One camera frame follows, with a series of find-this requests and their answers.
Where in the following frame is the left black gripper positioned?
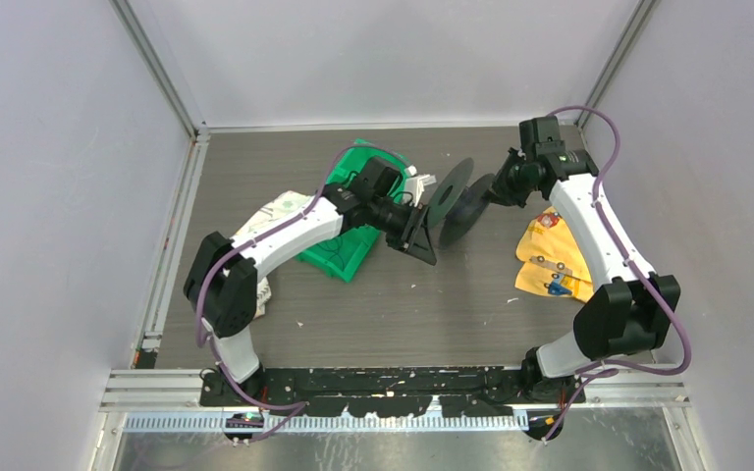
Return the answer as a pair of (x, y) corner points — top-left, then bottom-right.
(368, 196), (437, 266)

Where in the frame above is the black cable spool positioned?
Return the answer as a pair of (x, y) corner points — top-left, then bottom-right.
(425, 158), (495, 248)

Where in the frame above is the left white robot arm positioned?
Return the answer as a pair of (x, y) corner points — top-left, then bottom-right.
(183, 157), (452, 406)

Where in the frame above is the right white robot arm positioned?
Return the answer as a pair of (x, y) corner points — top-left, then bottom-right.
(488, 116), (680, 403)

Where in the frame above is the green three-compartment bin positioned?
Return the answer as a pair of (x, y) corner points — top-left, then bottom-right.
(296, 147), (409, 283)

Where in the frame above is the yellow printed cloth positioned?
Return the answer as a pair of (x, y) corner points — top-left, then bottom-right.
(514, 206), (595, 303)

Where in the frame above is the white patterned cloth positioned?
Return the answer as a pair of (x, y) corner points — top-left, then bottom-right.
(232, 190), (312, 318)

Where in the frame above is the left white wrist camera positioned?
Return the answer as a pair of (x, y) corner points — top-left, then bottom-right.
(401, 166), (437, 205)

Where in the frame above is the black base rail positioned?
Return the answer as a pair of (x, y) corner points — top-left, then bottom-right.
(199, 366), (580, 418)

